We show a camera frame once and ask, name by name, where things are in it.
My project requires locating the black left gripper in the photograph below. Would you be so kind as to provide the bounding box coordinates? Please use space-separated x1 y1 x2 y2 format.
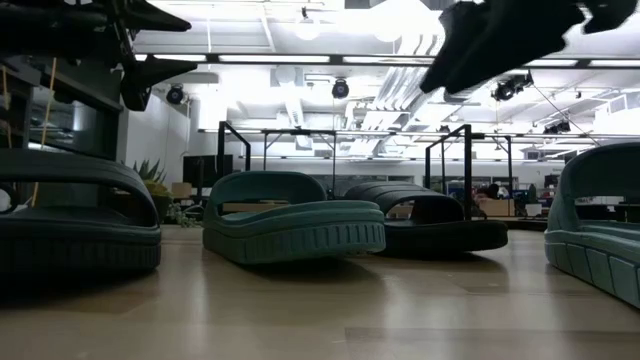
0 0 199 112

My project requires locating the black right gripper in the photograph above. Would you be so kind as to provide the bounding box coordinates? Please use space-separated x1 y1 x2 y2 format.
444 0 640 95

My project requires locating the black rubber slide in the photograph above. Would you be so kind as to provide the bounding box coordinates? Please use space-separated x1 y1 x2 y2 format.
0 148 162 274
344 181 510 257

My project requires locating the teal rubber slide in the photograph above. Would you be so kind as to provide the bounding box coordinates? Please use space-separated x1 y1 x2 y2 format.
202 170 387 265
543 142 640 310

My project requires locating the black metal wooden-board shelf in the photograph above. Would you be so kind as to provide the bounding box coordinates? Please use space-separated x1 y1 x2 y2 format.
217 119 474 222

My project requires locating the black computer monitor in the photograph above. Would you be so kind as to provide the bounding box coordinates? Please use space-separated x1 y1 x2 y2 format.
182 153 235 190

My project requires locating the leafy green vine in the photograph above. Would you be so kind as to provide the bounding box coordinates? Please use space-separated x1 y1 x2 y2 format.
167 201 204 229

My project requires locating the large cardboard box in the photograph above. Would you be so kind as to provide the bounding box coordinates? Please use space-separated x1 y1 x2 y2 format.
474 196 516 218

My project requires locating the black station frame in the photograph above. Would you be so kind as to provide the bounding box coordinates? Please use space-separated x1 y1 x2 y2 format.
133 52 640 70

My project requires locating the black background rig frame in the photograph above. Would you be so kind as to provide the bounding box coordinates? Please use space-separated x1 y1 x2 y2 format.
262 128 514 204

